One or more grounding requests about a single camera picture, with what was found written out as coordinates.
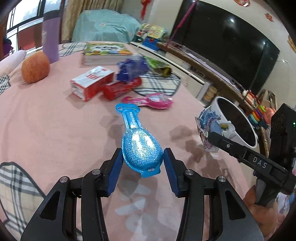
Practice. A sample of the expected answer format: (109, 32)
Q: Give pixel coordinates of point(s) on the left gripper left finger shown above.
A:
(55, 219)

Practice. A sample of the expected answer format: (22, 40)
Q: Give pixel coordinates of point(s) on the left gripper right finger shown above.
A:
(230, 218)

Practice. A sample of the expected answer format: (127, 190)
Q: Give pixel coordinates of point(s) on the blue glitter blister pack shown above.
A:
(141, 151)

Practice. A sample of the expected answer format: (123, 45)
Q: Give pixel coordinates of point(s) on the pink toy blister pack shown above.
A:
(155, 100)

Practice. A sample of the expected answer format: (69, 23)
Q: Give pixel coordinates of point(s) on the red cylindrical can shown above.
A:
(118, 88)

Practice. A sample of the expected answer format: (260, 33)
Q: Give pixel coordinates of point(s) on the red white milk carton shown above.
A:
(89, 84)

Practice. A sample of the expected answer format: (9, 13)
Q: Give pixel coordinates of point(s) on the blue crinkled plastic wrapper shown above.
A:
(132, 68)

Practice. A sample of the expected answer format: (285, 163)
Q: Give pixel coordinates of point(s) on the white blue plastic bag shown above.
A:
(210, 121)

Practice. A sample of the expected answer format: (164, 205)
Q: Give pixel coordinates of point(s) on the white round trash bin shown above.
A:
(244, 132)

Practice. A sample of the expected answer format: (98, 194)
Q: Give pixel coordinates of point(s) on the person's right hand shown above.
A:
(268, 219)

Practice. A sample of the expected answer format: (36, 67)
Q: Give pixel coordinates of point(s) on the pink blanket table cover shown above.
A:
(47, 132)

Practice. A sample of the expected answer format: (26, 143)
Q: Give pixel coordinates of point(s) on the white tv cabinet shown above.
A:
(181, 75)

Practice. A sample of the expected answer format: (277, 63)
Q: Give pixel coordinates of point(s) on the green snack packet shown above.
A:
(158, 67)

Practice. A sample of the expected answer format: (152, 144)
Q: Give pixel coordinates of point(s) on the colourful children's book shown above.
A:
(105, 53)

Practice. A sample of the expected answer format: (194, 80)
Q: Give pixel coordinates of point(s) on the orange round fruit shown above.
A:
(35, 67)

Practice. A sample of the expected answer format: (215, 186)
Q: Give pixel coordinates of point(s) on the wooden tv shelf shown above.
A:
(224, 88)

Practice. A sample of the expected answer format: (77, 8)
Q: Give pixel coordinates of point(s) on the black flat screen television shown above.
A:
(227, 42)

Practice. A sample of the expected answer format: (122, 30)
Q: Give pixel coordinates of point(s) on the pink pillow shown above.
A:
(8, 64)

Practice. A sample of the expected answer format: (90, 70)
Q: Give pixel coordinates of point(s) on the toy cash register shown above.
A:
(149, 36)

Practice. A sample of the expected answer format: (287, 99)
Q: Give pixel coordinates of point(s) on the teal covered sofa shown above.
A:
(119, 28)

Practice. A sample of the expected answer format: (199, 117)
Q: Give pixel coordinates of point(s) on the purple tall bottle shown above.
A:
(50, 38)

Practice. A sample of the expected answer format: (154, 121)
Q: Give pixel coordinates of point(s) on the rainbow stacking ring toy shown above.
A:
(256, 117)

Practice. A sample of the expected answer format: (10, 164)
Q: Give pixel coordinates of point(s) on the red lantern wall hanging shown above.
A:
(144, 3)

